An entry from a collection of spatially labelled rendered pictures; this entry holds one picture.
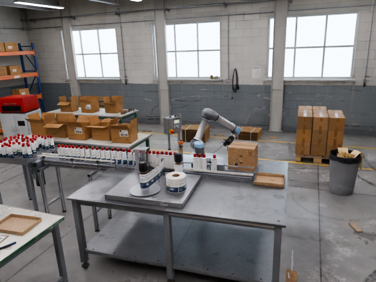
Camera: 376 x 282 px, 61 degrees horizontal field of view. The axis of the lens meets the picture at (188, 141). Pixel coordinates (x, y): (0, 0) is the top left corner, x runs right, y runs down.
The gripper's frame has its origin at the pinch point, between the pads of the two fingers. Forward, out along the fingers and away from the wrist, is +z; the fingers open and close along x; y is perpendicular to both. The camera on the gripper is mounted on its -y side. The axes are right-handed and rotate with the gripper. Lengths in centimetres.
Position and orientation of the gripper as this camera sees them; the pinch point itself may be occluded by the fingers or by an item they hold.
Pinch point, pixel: (222, 147)
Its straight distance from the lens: 396.0
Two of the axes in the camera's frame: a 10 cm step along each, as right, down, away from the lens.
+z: -5.7, 5.5, -6.2
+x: 6.9, 7.2, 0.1
